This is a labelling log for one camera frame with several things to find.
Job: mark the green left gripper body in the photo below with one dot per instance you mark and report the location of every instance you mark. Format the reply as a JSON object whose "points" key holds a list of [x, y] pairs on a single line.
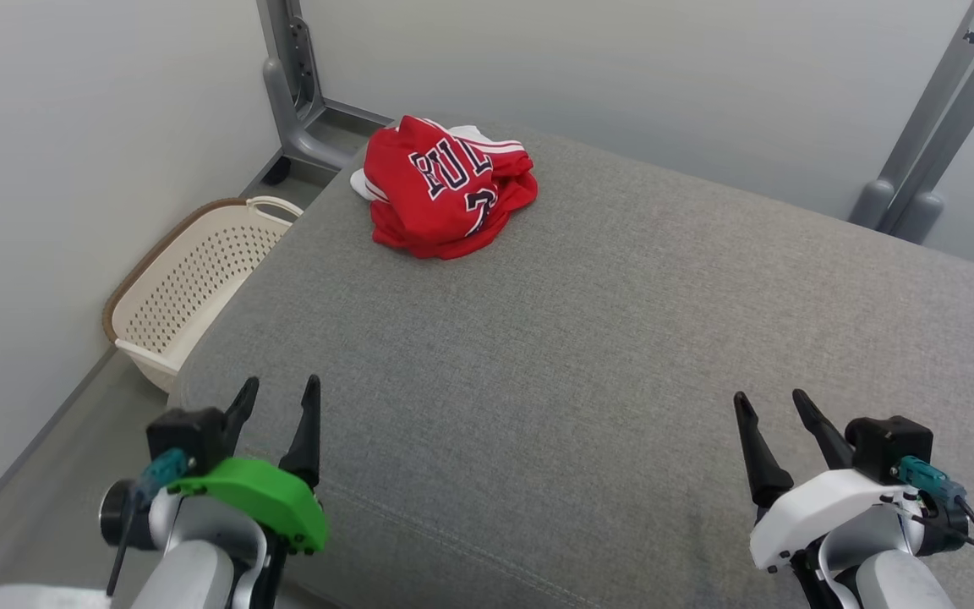
{"points": [[267, 499]]}

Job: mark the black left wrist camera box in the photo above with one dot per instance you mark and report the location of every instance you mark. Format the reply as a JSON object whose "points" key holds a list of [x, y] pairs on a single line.
{"points": [[187, 436]]}

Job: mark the grey double metal frame post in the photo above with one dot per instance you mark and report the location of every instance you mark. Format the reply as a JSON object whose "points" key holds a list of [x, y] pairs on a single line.
{"points": [[927, 144]]}

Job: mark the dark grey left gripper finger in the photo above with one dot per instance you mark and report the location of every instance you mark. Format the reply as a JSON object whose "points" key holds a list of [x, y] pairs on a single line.
{"points": [[239, 414], [307, 440]]}

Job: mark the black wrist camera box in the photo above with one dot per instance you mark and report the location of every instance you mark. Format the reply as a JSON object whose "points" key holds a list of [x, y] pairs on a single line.
{"points": [[889, 444], [187, 436]]}

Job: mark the white paper tag left arm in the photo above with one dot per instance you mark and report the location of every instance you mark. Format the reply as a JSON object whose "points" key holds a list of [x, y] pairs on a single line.
{"points": [[39, 597]]}

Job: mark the red Bulls basketball jersey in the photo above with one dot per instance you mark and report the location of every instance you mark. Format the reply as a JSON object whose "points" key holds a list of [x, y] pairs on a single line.
{"points": [[428, 203]]}

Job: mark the black caster wheel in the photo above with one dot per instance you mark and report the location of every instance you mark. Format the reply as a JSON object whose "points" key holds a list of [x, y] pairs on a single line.
{"points": [[276, 172]]}

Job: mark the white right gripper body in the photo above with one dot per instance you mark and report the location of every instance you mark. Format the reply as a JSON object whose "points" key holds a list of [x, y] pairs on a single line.
{"points": [[825, 503]]}

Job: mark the grey metal frame rail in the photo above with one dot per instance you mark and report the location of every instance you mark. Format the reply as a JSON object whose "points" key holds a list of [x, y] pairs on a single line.
{"points": [[297, 93]]}

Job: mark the cream perforated laundry basket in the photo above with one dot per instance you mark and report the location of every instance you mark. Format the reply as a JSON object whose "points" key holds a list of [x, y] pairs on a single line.
{"points": [[199, 288]]}

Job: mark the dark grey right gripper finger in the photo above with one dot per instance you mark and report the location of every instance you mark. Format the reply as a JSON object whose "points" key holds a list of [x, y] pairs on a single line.
{"points": [[823, 436], [759, 461]]}

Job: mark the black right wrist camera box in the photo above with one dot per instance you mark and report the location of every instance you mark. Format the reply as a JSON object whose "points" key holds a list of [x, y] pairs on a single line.
{"points": [[889, 444]]}

